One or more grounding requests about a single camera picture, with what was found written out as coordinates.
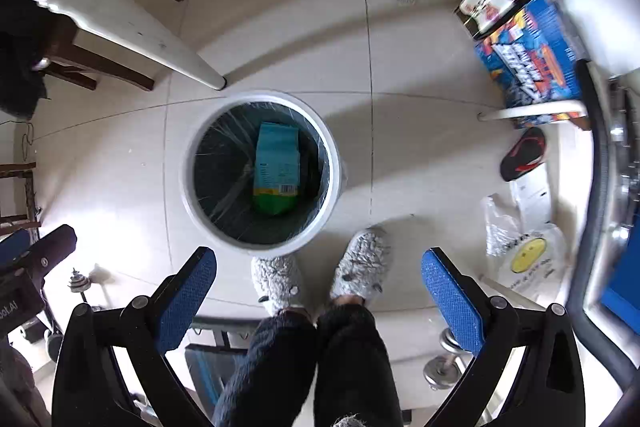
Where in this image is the small dark wooden stool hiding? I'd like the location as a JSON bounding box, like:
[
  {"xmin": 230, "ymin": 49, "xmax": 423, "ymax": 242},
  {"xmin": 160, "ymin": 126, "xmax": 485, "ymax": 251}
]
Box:
[{"xmin": 1, "ymin": 161, "xmax": 41, "ymax": 243}]

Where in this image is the red black flip-flop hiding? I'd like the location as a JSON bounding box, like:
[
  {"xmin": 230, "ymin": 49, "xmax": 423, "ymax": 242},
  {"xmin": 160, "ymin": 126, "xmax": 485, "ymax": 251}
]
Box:
[{"xmin": 499, "ymin": 127, "xmax": 547, "ymax": 182}]

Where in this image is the smiley plastic bag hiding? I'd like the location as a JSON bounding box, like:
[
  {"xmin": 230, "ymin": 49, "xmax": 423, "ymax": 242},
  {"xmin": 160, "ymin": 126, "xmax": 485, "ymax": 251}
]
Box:
[{"xmin": 482, "ymin": 195, "xmax": 567, "ymax": 306}]

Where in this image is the right dark trouser leg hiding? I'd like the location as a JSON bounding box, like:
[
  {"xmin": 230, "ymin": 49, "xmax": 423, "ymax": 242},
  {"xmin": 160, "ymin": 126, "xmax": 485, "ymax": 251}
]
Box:
[{"xmin": 314, "ymin": 303, "xmax": 402, "ymax": 426}]

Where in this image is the blue printed cardboard box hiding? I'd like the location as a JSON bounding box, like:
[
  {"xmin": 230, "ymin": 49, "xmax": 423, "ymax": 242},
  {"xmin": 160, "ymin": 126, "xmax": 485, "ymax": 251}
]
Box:
[{"xmin": 475, "ymin": 0, "xmax": 582, "ymax": 109}]

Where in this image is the teal green snack box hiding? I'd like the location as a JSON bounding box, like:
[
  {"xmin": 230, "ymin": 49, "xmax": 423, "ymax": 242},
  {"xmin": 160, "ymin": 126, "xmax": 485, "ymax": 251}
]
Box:
[{"xmin": 253, "ymin": 122, "xmax": 300, "ymax": 216}]

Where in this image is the white round trash bin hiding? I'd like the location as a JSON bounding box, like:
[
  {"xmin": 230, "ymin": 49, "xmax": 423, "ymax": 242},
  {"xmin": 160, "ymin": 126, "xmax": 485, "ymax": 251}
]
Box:
[{"xmin": 181, "ymin": 90, "xmax": 346, "ymax": 258}]

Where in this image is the left grey fluffy slipper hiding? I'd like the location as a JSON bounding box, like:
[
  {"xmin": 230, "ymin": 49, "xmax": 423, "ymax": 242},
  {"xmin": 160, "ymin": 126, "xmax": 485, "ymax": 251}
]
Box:
[{"xmin": 250, "ymin": 255, "xmax": 308, "ymax": 317}]

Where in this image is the right grey fluffy slipper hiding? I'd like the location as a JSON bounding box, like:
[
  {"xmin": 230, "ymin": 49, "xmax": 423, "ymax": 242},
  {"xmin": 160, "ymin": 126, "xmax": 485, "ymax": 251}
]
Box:
[{"xmin": 329, "ymin": 227, "xmax": 393, "ymax": 303}]

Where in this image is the grey fluffy slipper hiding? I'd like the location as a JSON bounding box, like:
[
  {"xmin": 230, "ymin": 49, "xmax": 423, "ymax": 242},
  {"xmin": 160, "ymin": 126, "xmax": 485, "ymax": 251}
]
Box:
[
  {"xmin": 329, "ymin": 227, "xmax": 393, "ymax": 303},
  {"xmin": 250, "ymin": 255, "xmax": 308, "ymax": 317}
]

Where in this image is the dark trouser leg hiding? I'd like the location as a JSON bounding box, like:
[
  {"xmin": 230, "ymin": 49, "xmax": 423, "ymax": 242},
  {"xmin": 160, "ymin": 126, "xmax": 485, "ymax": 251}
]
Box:
[
  {"xmin": 213, "ymin": 310, "xmax": 318, "ymax": 427},
  {"xmin": 314, "ymin": 303, "xmax": 402, "ymax": 426}
]

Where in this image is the black blue workout bench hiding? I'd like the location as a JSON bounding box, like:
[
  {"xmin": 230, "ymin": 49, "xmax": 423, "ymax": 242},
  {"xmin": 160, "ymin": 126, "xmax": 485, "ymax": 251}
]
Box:
[{"xmin": 184, "ymin": 315, "xmax": 260, "ymax": 419}]

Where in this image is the left dark trouser leg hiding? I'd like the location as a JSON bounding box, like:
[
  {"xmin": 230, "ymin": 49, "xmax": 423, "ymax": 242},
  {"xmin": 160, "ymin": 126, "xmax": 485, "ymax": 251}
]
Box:
[{"xmin": 213, "ymin": 310, "xmax": 318, "ymax": 427}]

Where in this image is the metal dumbbell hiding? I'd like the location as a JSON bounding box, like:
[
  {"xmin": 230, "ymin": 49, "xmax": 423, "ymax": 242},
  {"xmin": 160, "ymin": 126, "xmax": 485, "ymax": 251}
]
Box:
[
  {"xmin": 67, "ymin": 269, "xmax": 92, "ymax": 303},
  {"xmin": 423, "ymin": 327, "xmax": 471, "ymax": 390}
]

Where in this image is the white table leg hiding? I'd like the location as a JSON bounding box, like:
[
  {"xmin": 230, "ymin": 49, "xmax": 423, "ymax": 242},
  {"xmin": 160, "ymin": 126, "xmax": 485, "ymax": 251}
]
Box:
[{"xmin": 32, "ymin": 0, "xmax": 227, "ymax": 91}]

